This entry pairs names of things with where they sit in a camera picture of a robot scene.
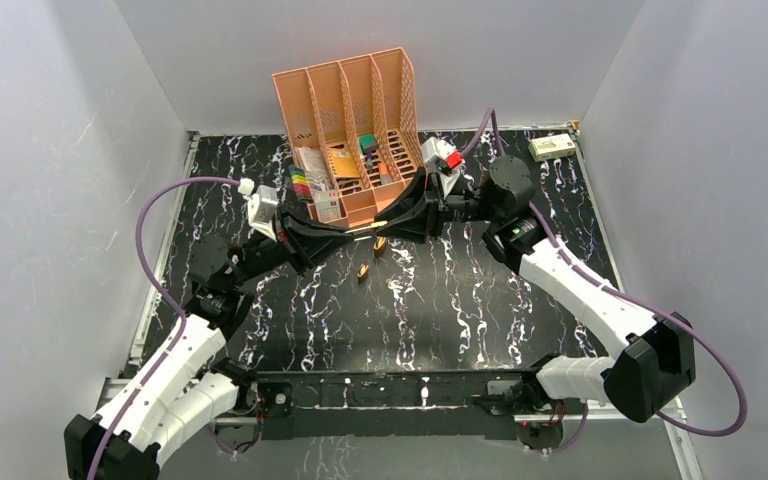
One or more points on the large brass padlock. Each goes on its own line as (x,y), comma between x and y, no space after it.
(380,247)

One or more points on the white green small box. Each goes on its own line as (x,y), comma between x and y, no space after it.
(552,147)

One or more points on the white paper sheet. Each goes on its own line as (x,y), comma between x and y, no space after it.
(313,163)

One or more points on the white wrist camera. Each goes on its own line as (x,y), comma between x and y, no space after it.
(443,158)
(262,206)

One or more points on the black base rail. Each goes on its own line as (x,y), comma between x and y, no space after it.
(495,404)

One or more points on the grey-green small box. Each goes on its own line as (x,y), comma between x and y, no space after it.
(328,207)

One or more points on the green teal box in organizer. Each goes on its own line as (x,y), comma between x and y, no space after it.
(367,143)

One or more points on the orange plastic file organizer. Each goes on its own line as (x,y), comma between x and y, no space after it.
(333,103)

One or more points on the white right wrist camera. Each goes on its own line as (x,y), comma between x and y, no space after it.
(443,158)

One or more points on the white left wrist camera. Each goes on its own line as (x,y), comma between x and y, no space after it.
(262,206)

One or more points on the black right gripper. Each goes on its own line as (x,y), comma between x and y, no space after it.
(412,215)

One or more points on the colourful highlighter marker pack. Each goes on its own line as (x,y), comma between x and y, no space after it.
(300,184)

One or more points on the yellow envelope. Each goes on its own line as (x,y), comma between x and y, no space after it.
(342,164)

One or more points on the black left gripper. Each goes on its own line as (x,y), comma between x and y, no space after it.
(283,240)

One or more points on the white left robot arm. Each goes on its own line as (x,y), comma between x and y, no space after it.
(171,398)

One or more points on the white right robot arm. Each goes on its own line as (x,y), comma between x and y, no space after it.
(649,357)

